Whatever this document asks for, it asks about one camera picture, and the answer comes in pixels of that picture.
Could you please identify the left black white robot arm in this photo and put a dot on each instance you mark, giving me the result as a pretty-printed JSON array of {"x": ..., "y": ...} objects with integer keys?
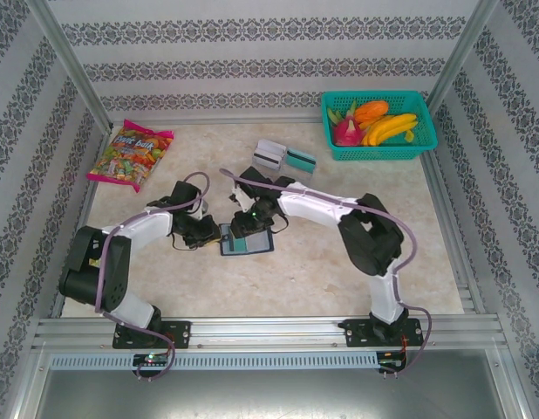
[{"x": 95, "y": 262}]

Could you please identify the aluminium side frame rail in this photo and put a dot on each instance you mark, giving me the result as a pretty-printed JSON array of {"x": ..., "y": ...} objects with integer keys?
[
  {"x": 90, "y": 187},
  {"x": 448, "y": 209}
]

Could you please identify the aluminium mounting rail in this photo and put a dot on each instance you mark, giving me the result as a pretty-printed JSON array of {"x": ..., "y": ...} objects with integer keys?
[{"x": 269, "y": 334}]

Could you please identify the teal plastic basket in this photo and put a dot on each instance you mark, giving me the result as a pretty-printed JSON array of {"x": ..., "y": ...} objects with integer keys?
[{"x": 383, "y": 153}]

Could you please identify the orange mango fruit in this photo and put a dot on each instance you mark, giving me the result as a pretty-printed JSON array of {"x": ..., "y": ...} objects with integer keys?
[{"x": 372, "y": 111}]

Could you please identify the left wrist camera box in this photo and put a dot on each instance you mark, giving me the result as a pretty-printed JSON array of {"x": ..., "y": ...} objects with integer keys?
[{"x": 200, "y": 210}]

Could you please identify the clear acrylic card organizer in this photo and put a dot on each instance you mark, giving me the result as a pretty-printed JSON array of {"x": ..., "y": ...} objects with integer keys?
[{"x": 305, "y": 174}]

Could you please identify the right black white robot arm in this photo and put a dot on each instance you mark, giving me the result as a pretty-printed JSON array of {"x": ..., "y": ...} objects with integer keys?
[{"x": 370, "y": 240}]

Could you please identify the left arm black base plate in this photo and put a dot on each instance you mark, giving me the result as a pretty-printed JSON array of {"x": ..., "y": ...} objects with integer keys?
[{"x": 182, "y": 334}]

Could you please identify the teal credit card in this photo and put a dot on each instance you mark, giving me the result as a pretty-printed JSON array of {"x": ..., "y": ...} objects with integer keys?
[
  {"x": 300, "y": 159},
  {"x": 240, "y": 246}
]

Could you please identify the aluminium rear frame rail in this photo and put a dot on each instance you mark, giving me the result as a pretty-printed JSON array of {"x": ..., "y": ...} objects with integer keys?
[{"x": 208, "y": 119}]

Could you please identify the pink fruit candy bag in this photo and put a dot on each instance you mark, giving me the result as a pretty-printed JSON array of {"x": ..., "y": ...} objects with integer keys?
[{"x": 130, "y": 153}]

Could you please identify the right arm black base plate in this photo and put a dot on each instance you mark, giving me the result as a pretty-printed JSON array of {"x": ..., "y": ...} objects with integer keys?
[{"x": 354, "y": 334}]

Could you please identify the aluminium corner post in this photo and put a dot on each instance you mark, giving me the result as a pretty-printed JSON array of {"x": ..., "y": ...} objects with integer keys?
[
  {"x": 72, "y": 65},
  {"x": 461, "y": 52}
]

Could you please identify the pink dragon fruit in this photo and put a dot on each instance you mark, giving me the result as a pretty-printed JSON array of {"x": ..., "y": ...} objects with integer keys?
[{"x": 345, "y": 133}]

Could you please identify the grey metal panel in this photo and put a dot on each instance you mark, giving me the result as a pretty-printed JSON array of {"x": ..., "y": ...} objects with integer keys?
[{"x": 269, "y": 397}]

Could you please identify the yellow banana bunch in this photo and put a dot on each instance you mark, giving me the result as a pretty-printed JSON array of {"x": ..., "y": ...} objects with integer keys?
[{"x": 389, "y": 126}]

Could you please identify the navy leather card holder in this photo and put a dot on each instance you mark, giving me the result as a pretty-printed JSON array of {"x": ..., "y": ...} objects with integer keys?
[{"x": 261, "y": 244}]

